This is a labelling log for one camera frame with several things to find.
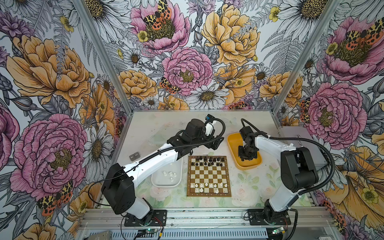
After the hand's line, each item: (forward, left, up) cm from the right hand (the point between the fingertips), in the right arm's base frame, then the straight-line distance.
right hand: (244, 161), depth 91 cm
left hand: (+3, +19, +20) cm, 28 cm away
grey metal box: (+13, -35, +11) cm, 39 cm away
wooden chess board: (-8, +22, -2) cm, 24 cm away
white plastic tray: (-8, +44, -1) cm, 45 cm away
